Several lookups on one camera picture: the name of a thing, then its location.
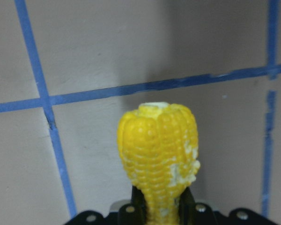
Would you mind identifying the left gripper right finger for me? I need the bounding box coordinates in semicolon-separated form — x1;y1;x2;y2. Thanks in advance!
178;187;194;225

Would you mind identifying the yellow corn cob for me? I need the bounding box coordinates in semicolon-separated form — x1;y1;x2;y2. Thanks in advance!
117;102;200;225

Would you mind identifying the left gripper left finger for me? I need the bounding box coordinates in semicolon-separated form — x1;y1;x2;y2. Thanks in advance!
131;186;146;225

